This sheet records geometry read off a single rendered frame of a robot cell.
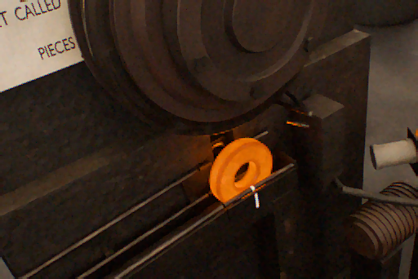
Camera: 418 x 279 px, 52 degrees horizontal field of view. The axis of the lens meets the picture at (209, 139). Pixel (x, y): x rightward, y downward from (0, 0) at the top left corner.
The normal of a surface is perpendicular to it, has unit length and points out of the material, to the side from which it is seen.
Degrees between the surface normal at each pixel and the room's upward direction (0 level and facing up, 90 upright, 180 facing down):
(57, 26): 90
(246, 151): 90
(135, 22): 81
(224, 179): 90
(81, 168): 0
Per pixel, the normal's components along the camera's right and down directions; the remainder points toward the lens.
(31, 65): 0.55, 0.40
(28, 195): -0.16, -0.81
